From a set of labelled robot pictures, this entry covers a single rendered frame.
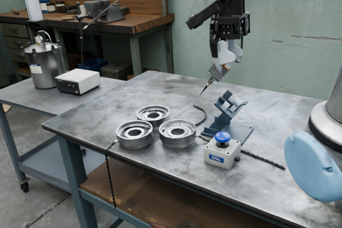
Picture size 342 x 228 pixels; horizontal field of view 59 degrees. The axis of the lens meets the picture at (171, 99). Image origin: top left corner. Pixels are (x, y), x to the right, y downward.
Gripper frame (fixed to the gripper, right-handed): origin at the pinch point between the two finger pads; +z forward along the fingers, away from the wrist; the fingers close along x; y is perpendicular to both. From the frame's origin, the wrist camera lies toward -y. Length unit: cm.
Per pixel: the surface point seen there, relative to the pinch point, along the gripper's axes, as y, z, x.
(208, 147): 3.2, 15.6, -16.2
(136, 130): -21.0, 16.0, -15.3
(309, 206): 27.3, 21.7, -19.6
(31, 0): -217, -18, 89
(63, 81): -95, 19, 16
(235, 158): 9.0, 18.6, -13.8
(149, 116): -23.5, 16.5, -5.8
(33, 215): -116, 92, -12
